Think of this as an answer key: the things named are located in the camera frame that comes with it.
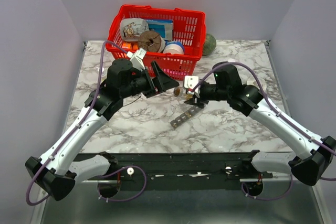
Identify blue white carton box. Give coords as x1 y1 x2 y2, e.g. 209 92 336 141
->
145 19 174 41

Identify clear jar of yellow pills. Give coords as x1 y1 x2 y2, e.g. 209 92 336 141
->
173 87 188 99

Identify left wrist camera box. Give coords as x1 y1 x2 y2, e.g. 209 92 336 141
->
127 48 147 71

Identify green watermelon ball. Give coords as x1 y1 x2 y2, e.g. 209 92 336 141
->
202 33 217 56

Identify red plastic shopping basket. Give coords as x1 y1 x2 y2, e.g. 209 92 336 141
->
106 5 206 80

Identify purple cable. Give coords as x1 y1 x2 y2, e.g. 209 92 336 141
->
191 62 336 182
25 40 132 206

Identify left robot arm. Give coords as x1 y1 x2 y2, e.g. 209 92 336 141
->
25 59 179 201

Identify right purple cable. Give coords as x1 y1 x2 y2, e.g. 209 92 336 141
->
191 62 336 182

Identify white printed snack pouch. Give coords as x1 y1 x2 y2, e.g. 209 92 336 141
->
120 18 149 41

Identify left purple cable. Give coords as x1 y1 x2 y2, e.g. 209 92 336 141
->
25 40 132 206

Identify grey cup with white contents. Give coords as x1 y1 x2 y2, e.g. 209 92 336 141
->
246 77 267 92

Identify brown twine roll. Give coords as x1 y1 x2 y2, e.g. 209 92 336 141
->
138 30 165 53

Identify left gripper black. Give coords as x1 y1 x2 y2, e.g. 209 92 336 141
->
121 61 180 99

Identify orange small package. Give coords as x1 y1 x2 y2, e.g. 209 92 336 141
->
122 42 139 51

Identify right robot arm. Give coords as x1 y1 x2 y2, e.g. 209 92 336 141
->
183 62 335 186

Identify white blue round tub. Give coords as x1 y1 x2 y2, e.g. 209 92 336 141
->
163 41 185 55

